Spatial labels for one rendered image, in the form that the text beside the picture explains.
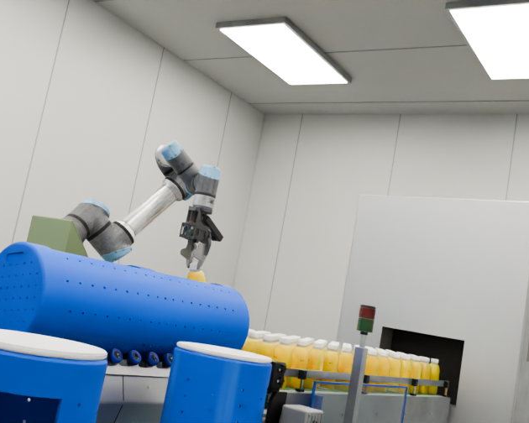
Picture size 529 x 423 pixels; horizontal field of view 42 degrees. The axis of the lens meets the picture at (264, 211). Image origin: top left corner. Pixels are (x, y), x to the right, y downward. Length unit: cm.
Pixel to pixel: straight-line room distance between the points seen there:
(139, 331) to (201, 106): 511
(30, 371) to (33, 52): 450
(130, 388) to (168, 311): 25
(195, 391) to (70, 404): 70
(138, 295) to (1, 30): 361
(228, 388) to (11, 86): 390
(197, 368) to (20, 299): 50
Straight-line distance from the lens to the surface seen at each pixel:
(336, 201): 726
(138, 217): 279
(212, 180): 242
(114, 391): 208
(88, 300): 195
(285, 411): 251
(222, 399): 190
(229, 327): 238
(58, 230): 258
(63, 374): 124
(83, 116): 587
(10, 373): 123
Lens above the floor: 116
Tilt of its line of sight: 8 degrees up
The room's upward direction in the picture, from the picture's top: 10 degrees clockwise
